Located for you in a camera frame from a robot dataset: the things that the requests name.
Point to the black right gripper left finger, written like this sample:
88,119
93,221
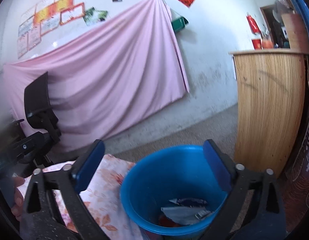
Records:
41,218

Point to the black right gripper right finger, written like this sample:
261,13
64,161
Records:
265,217

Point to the grey trash wrapper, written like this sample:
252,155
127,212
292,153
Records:
184,215

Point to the person left hand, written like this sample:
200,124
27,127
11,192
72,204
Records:
18,198

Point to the black office chair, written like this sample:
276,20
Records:
38,112

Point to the dark foil wrapper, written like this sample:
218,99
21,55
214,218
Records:
189,202

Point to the pink floral bedsheet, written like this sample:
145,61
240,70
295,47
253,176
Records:
102,199

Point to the blue plastic bucket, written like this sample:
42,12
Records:
173,173

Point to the wooden cabinet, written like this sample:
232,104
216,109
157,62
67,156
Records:
271,96

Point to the red cup on cabinet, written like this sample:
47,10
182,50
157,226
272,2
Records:
257,43

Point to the orange cup on cabinet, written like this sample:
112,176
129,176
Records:
266,43

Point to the red hanging bag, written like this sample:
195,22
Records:
253,24

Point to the pink wall sheet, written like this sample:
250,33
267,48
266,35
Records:
109,78

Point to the wall certificates cluster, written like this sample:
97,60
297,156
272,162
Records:
44,17

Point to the green photo on wall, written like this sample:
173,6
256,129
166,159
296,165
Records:
93,16

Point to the green wall basket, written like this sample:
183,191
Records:
179,24

